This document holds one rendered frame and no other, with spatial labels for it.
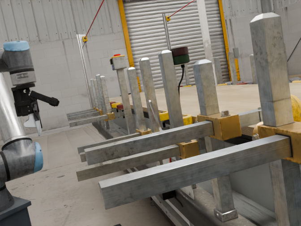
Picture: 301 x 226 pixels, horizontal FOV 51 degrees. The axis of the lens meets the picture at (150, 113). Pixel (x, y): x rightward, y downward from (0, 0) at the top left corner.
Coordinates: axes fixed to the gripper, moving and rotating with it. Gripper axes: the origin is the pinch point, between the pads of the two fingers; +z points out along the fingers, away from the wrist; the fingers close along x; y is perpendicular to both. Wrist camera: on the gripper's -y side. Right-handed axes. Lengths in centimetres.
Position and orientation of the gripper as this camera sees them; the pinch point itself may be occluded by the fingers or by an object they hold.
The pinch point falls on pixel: (41, 133)
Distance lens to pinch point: 132.5
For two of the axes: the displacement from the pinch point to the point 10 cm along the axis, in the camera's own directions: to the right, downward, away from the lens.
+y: -9.3, 2.0, -3.0
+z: 1.8, 9.8, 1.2
